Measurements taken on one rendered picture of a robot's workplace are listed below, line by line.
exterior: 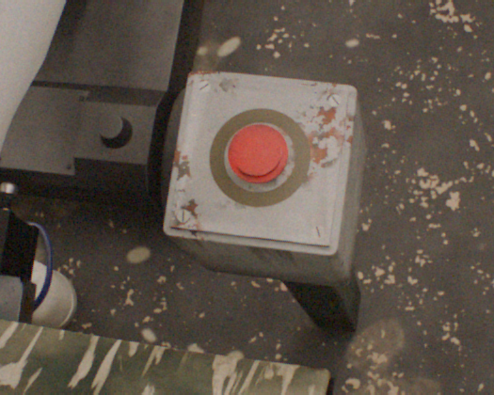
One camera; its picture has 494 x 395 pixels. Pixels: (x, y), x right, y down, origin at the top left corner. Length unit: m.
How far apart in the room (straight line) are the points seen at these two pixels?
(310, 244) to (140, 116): 0.83
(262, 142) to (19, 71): 0.47
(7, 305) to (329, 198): 0.35
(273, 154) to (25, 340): 0.26
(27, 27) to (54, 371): 0.58
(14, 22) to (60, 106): 1.33
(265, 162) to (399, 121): 0.99
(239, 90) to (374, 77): 0.98
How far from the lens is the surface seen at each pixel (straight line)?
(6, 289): 1.02
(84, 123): 1.59
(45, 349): 0.89
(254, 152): 0.77
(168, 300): 1.73
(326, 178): 0.78
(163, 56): 1.64
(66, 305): 1.71
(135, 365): 0.87
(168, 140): 1.57
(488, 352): 1.70
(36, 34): 0.31
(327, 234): 0.77
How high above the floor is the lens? 1.69
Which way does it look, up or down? 76 degrees down
